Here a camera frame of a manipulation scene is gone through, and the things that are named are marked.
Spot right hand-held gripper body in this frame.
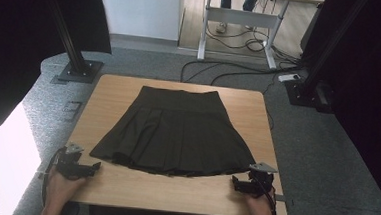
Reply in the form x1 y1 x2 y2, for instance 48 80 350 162
246 161 279 199

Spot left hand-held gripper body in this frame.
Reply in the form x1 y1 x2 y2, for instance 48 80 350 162
55 141 92 181

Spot black pleated skirt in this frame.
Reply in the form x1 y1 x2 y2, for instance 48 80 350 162
87 83 261 183

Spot person's left hand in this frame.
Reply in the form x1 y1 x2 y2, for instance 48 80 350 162
44 170 87 209

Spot person's right hand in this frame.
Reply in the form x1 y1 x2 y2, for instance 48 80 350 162
243 194 275 215

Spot grey floor socket plate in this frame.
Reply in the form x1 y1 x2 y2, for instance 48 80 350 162
62 100 84 122

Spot white power strip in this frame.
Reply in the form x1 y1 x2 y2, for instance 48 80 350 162
277 72 302 84

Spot black metal stand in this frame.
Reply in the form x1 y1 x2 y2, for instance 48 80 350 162
283 0 369 113
34 0 109 86

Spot black curtain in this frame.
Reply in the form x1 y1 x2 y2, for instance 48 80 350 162
0 0 116 162
291 0 381 214

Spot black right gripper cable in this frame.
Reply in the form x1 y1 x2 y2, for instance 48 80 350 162
253 175 280 215

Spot long black floor cable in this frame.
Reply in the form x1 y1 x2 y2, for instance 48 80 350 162
179 58 284 89
210 62 300 92

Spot coiled black floor cables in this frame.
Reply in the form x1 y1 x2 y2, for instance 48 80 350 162
204 22 269 54

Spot white desk frame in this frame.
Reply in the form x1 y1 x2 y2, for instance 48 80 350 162
194 0 325 73

